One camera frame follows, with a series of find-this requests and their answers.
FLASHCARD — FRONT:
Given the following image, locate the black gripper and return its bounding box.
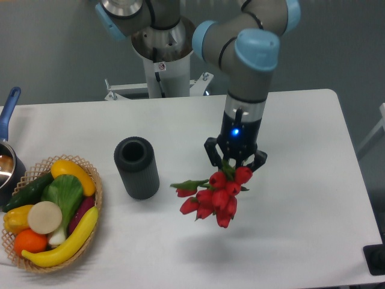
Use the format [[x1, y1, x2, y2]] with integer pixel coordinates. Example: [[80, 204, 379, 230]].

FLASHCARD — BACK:
[[204, 110, 268, 172]]

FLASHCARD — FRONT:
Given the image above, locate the red tulip bouquet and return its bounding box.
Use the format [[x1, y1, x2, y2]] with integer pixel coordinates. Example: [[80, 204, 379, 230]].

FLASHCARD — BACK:
[[170, 161, 253, 228]]

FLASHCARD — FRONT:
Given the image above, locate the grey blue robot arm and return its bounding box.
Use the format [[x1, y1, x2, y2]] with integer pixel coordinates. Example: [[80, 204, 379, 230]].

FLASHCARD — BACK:
[[95, 1, 301, 171]]

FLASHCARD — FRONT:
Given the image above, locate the dark grey ribbed vase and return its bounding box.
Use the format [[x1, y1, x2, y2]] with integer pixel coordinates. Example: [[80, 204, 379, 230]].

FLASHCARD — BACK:
[[114, 136, 160, 200]]

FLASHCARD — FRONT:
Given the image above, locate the purple sweet potato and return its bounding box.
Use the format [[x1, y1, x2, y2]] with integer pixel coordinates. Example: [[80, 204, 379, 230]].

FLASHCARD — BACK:
[[67, 196, 94, 235]]

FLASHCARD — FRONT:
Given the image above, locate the black device at edge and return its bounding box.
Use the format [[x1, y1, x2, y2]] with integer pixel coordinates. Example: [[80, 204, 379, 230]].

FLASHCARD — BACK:
[[363, 244, 384, 276]]

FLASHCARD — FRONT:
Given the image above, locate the green bok choy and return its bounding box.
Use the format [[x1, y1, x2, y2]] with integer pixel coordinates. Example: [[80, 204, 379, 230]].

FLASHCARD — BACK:
[[41, 175, 83, 248]]

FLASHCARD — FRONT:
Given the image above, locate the yellow squash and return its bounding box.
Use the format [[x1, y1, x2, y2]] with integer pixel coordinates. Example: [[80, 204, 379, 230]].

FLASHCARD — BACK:
[[51, 159, 96, 197]]

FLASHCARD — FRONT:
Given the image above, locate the woven wicker basket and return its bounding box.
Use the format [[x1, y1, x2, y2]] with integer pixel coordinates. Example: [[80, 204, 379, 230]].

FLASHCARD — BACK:
[[2, 155, 103, 273]]

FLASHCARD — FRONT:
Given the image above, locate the beige round disc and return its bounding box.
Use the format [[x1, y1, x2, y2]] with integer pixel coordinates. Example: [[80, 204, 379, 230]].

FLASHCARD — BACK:
[[27, 201, 63, 235]]

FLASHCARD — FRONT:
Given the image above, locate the dark green cucumber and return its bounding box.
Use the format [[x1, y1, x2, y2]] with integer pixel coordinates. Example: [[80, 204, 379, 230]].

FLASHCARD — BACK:
[[2, 172, 54, 213]]

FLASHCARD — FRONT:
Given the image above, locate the yellow banana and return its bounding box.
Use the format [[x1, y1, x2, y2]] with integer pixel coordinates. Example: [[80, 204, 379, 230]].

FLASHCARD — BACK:
[[22, 207, 99, 268]]

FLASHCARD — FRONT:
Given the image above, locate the orange fruit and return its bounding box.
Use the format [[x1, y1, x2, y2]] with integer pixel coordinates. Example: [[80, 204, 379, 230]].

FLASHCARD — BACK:
[[13, 229, 48, 256]]

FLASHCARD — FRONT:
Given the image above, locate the yellow bell pepper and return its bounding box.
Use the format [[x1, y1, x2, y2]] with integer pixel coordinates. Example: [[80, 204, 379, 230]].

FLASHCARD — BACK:
[[3, 205, 34, 235]]

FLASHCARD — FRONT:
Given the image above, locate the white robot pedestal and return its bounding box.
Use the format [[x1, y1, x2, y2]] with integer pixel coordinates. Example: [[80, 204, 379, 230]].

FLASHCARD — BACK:
[[105, 16, 214, 101]]

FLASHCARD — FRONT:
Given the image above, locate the white frame at right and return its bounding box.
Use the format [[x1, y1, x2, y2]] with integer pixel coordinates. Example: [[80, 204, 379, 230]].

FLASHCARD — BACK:
[[356, 103, 384, 160]]

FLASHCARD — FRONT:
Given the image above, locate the blue handled saucepan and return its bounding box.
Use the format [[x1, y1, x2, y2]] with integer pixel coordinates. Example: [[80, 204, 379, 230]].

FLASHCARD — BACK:
[[1, 87, 26, 206]]

